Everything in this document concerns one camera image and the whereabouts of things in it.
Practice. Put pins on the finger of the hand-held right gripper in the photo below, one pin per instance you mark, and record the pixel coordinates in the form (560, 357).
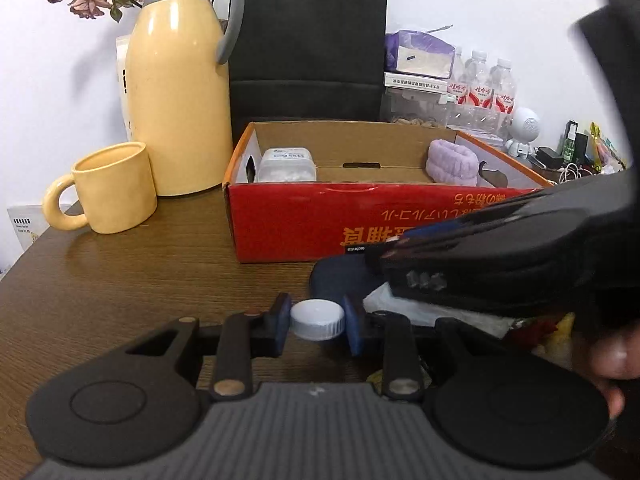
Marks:
(440, 230)

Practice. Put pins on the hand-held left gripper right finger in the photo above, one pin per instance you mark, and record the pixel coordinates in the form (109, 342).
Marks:
(352, 327)

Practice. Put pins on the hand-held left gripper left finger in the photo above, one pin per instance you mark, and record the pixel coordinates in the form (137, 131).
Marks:
(284, 317)

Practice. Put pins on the red cardboard box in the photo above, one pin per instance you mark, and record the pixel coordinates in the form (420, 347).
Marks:
(310, 220)

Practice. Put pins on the person's right hand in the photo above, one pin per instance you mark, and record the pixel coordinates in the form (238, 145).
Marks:
(607, 360)

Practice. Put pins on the navy blue zip case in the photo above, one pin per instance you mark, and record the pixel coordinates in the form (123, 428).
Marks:
(340, 282)

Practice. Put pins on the white plastic bag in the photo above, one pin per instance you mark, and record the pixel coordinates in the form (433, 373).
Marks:
(400, 307)

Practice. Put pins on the purple fluffy headband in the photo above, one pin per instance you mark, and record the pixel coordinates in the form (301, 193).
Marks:
(452, 162)

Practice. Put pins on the red and yellow packet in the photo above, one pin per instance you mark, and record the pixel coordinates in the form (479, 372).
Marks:
(542, 337)

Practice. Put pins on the black charger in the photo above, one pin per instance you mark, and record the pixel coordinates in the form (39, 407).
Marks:
(549, 156)

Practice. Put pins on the clear plastic container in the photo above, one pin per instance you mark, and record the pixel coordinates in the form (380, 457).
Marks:
(415, 107)

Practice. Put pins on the white robot toy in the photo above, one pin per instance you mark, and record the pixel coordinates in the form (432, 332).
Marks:
(524, 127)

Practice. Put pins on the green and black box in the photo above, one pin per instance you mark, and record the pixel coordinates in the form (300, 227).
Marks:
(568, 140)

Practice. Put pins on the colourful snack packets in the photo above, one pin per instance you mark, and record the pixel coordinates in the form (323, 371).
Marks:
(607, 150)

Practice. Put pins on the white plastic container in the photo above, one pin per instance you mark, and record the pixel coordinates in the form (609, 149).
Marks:
(286, 166)

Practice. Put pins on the white flat box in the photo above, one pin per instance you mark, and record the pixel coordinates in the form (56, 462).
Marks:
(415, 79)

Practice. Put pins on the purple tissue pack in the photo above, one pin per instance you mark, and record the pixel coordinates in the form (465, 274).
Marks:
(417, 52)

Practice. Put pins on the yellow ceramic mug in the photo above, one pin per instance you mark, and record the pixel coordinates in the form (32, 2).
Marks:
(117, 190)

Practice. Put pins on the black paper bag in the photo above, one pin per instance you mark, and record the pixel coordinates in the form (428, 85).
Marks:
(305, 45)

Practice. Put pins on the black blurred object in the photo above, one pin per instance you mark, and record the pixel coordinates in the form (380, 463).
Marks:
(612, 45)

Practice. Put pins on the yellow thermos jug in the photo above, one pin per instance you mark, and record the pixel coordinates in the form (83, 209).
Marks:
(175, 90)

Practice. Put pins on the white booklet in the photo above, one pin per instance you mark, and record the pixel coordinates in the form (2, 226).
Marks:
(22, 225)

